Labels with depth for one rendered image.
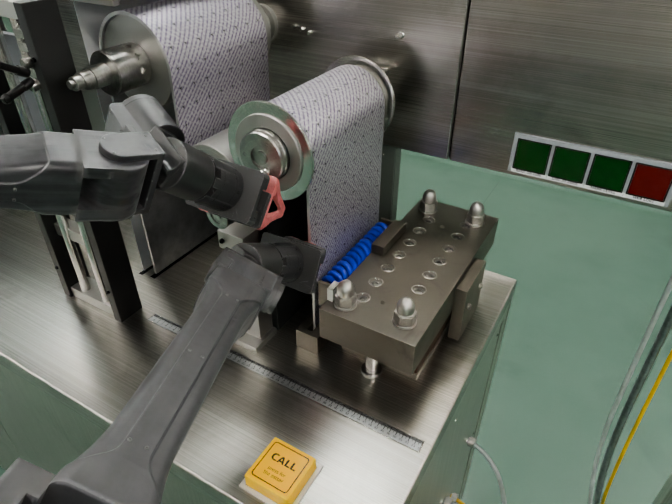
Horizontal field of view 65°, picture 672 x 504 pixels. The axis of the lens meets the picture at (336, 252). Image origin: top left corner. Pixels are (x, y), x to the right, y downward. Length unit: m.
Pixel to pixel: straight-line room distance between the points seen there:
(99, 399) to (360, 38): 0.75
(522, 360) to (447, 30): 1.58
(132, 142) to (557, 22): 0.63
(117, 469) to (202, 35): 0.69
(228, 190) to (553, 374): 1.81
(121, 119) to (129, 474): 0.39
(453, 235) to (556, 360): 1.38
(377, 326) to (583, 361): 1.64
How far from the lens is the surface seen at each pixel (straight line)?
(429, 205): 1.05
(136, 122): 0.63
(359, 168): 0.89
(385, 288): 0.86
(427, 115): 1.00
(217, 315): 0.51
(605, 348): 2.45
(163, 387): 0.41
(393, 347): 0.79
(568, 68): 0.92
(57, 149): 0.54
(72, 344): 1.05
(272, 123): 0.74
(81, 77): 0.85
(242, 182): 0.65
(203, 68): 0.90
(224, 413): 0.86
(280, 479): 0.76
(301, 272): 0.76
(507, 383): 2.17
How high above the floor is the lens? 1.57
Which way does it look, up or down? 35 degrees down
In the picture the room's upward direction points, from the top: straight up
